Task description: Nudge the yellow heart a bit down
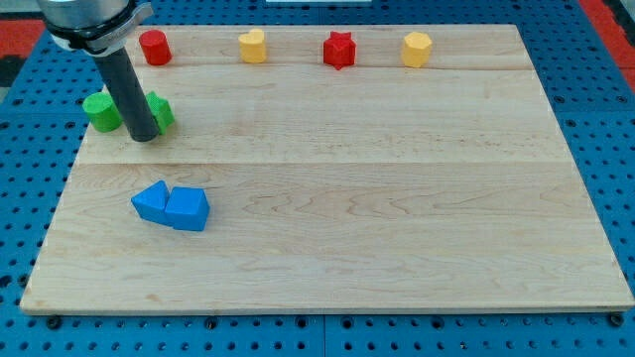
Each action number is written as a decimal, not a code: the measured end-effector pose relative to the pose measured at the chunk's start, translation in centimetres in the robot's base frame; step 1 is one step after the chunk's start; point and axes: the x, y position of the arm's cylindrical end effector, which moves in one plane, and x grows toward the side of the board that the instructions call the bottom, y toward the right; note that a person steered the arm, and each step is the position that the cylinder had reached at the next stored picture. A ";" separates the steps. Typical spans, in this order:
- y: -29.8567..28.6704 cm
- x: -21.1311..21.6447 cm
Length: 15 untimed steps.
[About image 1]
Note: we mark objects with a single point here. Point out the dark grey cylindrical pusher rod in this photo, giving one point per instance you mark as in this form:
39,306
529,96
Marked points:
121,80

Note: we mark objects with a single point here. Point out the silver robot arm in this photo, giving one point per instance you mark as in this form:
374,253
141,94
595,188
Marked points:
100,28

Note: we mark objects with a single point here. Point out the yellow heart block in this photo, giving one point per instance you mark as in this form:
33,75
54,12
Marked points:
252,46

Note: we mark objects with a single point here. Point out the red cylinder block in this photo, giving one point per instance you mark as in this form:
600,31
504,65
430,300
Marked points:
155,47

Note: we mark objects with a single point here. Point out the green cylinder block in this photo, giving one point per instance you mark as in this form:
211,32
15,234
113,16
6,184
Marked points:
102,112

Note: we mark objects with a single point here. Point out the green star block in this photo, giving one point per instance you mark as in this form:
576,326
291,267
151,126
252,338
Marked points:
161,111

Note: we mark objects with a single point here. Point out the blue triangle block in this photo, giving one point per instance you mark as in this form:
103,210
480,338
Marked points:
151,203

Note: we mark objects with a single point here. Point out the blue cube block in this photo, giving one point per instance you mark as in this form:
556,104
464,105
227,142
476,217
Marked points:
187,208

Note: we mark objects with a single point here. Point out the light wooden board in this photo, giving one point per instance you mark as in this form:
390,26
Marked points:
374,189

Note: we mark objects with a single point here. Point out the red star block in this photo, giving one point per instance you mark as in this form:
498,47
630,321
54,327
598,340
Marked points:
339,50

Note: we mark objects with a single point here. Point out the yellow hexagon block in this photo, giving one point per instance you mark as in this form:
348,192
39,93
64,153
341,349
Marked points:
416,49

